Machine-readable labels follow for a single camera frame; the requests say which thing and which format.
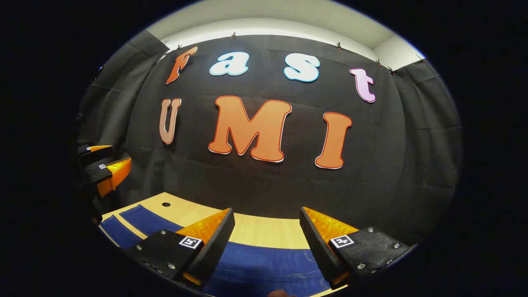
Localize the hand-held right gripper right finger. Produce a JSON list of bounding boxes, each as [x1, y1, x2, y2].
[[299, 206, 415, 290]]

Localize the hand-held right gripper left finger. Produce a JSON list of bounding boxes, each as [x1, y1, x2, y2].
[[127, 207, 236, 288]]

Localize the blue denim jeans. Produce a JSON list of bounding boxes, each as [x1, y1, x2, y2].
[[99, 204, 332, 297]]

